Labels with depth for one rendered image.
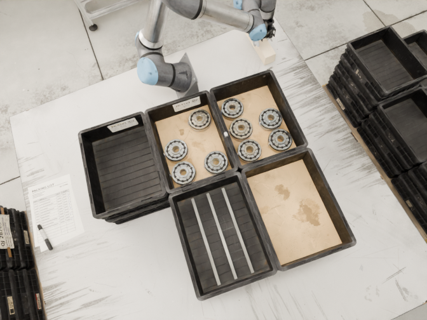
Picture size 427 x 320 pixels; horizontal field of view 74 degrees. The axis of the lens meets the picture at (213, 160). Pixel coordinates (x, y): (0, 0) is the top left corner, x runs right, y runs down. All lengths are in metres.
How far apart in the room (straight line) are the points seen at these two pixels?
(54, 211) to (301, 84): 1.39
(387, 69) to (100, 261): 1.92
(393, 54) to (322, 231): 1.33
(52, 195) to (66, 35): 1.92
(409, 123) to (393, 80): 0.28
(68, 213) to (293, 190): 1.04
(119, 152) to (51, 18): 2.26
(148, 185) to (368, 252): 0.98
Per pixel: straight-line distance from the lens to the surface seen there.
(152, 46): 1.42
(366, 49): 2.16
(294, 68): 1.67
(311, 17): 2.95
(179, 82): 1.44
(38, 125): 1.80
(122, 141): 1.38
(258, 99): 1.39
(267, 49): 1.63
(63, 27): 3.27
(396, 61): 2.17
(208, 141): 1.29
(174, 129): 1.34
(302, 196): 1.24
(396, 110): 2.12
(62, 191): 1.58
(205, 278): 1.19
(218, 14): 1.19
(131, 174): 1.31
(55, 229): 1.55
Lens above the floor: 2.01
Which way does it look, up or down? 70 degrees down
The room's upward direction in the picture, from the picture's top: 11 degrees counter-clockwise
